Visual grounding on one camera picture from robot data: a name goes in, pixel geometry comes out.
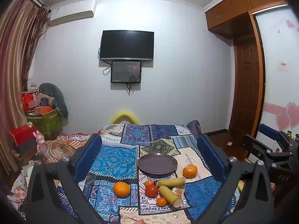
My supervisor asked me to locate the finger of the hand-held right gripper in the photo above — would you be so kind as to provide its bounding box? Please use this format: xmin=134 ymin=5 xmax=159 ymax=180
xmin=258 ymin=123 xmax=295 ymax=152
xmin=242 ymin=134 xmax=293 ymax=166

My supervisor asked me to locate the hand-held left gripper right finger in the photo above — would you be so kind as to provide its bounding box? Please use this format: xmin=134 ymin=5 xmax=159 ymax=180
xmin=197 ymin=133 xmax=275 ymax=224

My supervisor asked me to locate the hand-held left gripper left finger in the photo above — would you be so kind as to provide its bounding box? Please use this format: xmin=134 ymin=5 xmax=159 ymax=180
xmin=24 ymin=133 xmax=102 ymax=224

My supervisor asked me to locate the orange with sticker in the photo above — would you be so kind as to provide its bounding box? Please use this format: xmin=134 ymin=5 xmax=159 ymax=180
xmin=182 ymin=164 xmax=198 ymax=178

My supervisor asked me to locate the corn cob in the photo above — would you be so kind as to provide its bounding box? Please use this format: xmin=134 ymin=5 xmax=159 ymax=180
xmin=159 ymin=185 xmax=182 ymax=203
xmin=156 ymin=177 xmax=186 ymax=188

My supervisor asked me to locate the large orange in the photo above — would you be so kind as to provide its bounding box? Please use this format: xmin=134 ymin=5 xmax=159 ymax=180
xmin=113 ymin=181 xmax=131 ymax=197

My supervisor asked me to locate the dark purple plate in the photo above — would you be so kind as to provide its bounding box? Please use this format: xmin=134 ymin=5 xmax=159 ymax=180
xmin=137 ymin=153 xmax=178 ymax=175

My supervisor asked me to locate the patchwork blanket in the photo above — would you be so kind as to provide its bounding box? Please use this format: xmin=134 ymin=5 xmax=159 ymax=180
xmin=7 ymin=124 xmax=246 ymax=224

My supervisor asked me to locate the white door with heart stickers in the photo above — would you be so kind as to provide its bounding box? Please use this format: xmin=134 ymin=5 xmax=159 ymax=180
xmin=255 ymin=5 xmax=299 ymax=143

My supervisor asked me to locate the pink bunny toy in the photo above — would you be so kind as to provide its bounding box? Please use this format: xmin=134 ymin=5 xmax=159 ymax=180
xmin=33 ymin=130 xmax=48 ymax=154

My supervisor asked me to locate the green bag with boxes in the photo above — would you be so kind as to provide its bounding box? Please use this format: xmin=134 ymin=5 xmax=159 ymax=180
xmin=27 ymin=108 xmax=62 ymax=139

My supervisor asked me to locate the yellow rounded object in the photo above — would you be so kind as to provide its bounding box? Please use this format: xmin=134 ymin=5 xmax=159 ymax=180
xmin=110 ymin=112 xmax=138 ymax=124

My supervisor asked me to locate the red flat box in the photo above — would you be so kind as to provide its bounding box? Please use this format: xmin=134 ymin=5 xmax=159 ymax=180
xmin=9 ymin=125 xmax=36 ymax=144

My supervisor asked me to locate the pile of red boxes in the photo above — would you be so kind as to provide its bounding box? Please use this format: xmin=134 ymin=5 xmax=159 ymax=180
xmin=21 ymin=91 xmax=56 ymax=116

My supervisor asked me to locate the striped brown curtain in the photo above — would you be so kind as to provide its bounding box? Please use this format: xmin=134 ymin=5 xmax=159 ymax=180
xmin=0 ymin=0 xmax=50 ymax=173

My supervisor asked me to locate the wooden overhead cabinet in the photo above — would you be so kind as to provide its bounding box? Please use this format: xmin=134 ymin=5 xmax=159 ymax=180
xmin=205 ymin=0 xmax=288 ymax=40

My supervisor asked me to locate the white air conditioner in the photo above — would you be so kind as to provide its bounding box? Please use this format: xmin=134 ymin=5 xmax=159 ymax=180
xmin=49 ymin=0 xmax=97 ymax=27

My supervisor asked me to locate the black monitor cable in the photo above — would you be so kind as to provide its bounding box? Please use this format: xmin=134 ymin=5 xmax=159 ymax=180
xmin=126 ymin=75 xmax=142 ymax=97

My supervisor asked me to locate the small black wall monitor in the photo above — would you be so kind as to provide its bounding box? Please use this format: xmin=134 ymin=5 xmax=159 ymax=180
xmin=111 ymin=61 xmax=142 ymax=84

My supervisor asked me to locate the black wall television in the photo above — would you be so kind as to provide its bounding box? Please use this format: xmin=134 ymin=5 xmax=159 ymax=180
xmin=99 ymin=30 xmax=155 ymax=61

